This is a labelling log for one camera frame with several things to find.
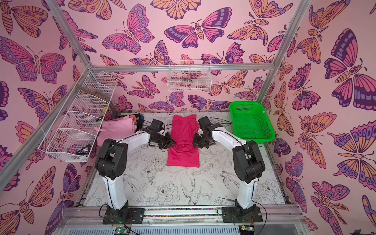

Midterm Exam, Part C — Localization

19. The long white wire basket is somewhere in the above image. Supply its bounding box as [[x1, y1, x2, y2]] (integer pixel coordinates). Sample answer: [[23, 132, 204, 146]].
[[37, 70, 118, 162]]

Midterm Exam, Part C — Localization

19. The left green circuit board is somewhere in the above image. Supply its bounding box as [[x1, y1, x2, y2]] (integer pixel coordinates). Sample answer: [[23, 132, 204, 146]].
[[114, 227, 130, 235]]

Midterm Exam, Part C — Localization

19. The black triangle object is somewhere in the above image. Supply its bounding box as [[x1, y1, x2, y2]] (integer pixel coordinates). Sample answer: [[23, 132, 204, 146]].
[[75, 145, 92, 156]]

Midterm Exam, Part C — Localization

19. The folded light pink t-shirt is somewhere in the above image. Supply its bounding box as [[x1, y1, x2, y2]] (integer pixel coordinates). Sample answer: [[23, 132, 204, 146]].
[[95, 115, 137, 147]]

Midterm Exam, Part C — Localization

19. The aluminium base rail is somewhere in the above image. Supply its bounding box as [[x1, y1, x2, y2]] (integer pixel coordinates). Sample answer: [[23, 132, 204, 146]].
[[55, 205, 310, 235]]

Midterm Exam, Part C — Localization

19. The green plastic basket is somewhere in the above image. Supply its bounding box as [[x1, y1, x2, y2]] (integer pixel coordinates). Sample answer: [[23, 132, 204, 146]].
[[229, 101, 275, 144]]

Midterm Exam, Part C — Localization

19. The green circuit board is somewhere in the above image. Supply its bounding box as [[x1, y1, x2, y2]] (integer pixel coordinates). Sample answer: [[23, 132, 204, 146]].
[[239, 225, 255, 235], [114, 227, 130, 235]]

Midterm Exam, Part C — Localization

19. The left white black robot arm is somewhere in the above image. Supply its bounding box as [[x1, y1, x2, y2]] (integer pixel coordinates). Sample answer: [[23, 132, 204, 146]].
[[95, 119, 176, 225]]

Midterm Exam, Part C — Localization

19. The small white wire basket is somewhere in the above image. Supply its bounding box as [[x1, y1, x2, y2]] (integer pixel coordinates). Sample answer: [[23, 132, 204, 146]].
[[166, 59, 212, 92]]

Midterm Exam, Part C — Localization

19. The right green circuit board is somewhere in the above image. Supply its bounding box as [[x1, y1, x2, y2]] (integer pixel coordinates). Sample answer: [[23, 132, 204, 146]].
[[239, 225, 255, 235]]

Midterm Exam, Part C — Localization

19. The magenta t-shirt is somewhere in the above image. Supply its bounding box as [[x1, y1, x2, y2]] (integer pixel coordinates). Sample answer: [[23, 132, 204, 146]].
[[167, 115, 200, 168]]

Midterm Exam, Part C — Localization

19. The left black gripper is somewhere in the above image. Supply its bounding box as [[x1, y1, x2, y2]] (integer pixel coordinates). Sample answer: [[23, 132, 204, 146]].
[[155, 132, 178, 150]]

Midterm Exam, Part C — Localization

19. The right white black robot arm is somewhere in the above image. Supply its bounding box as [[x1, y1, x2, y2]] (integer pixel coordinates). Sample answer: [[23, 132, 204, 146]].
[[193, 117, 266, 225]]

